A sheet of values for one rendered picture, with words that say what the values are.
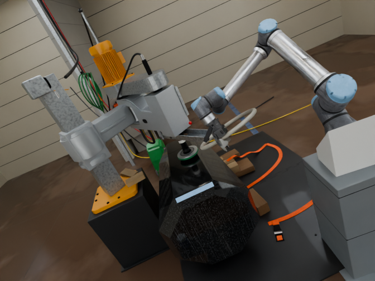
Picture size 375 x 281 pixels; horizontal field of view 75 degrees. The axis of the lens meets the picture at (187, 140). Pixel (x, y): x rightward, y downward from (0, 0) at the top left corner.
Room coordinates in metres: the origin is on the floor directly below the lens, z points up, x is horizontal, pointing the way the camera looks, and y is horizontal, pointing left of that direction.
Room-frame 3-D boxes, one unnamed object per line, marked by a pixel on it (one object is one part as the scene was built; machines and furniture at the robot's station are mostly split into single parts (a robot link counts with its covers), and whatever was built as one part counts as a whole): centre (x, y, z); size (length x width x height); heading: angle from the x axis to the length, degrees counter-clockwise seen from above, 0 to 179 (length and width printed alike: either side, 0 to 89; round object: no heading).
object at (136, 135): (5.49, 0.78, 0.43); 1.30 x 0.62 x 0.86; 175
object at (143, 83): (2.48, 0.23, 1.64); 0.96 x 0.25 x 0.17; 32
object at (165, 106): (2.25, 0.09, 1.35); 0.36 x 0.22 x 0.45; 32
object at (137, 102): (2.52, 0.25, 1.33); 0.74 x 0.23 x 0.49; 32
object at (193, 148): (2.18, 0.05, 0.90); 0.21 x 0.21 x 0.01
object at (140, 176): (2.31, 0.67, 0.81); 0.20 x 0.10 x 0.05; 100
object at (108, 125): (2.47, 0.76, 1.39); 0.74 x 0.34 x 0.25; 127
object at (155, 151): (3.67, 0.52, 0.43); 0.35 x 0.35 x 0.87; 77
